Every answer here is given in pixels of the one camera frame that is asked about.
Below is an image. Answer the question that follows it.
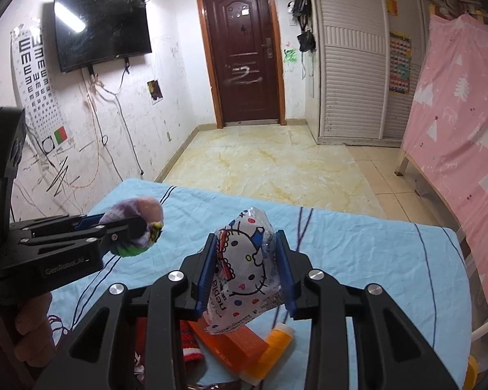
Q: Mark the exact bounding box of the small black hanging bag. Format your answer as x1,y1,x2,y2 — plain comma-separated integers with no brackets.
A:
297,29,316,53

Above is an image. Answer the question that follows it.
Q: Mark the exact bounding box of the white metal chair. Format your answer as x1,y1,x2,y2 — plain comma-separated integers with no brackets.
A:
469,313,488,342

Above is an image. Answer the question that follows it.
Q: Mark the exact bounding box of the dark brown door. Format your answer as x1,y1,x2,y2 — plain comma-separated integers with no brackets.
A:
194,0,287,128

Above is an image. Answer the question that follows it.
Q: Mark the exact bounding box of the red plastic packet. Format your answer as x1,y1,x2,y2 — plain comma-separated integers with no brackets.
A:
181,320,205,364

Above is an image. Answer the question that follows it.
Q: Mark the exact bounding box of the orange bottle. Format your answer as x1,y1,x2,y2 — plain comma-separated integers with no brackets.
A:
242,322,297,386

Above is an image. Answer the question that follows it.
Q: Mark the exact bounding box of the light blue bedsheet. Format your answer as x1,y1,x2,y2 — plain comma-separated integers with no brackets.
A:
47,179,472,390

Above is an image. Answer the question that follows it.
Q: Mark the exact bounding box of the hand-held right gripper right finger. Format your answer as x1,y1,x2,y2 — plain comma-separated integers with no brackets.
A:
274,231,460,390

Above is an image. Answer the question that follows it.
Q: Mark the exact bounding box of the white louvred wardrobe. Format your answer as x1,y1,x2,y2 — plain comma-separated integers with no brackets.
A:
305,0,432,147

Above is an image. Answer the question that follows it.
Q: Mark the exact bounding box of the purple sock ball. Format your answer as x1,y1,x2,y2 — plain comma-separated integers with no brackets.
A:
98,197,164,257

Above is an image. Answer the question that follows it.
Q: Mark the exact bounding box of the black wall television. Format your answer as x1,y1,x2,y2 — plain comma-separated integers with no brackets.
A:
54,0,153,74

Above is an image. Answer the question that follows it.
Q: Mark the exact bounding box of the eye test chart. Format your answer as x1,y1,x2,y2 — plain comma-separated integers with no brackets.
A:
10,28,70,147

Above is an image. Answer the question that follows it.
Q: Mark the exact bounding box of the orange cardboard box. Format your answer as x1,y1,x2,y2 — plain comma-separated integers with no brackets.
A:
195,321,269,374

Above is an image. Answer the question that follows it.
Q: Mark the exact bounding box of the person's left hand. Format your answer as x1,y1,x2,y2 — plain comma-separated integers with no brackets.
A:
14,292,66,374

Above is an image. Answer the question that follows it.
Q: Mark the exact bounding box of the colourful grid poster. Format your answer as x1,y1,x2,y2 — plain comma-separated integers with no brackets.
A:
389,32,412,96

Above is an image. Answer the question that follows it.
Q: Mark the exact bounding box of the yellow plastic bin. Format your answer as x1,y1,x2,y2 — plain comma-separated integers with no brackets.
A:
467,355,480,388

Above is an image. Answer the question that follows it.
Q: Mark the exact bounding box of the cartoon print tissue packet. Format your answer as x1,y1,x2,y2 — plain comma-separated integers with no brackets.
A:
205,206,287,336

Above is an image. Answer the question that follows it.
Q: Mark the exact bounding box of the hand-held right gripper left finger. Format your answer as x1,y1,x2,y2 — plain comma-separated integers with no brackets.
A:
34,233,218,390

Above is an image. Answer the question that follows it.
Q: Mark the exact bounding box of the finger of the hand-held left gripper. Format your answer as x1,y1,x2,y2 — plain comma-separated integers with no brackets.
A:
24,212,108,240
28,215,148,256

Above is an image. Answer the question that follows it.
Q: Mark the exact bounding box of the pink tree print curtain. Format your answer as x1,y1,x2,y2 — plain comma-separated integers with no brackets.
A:
402,12,488,321

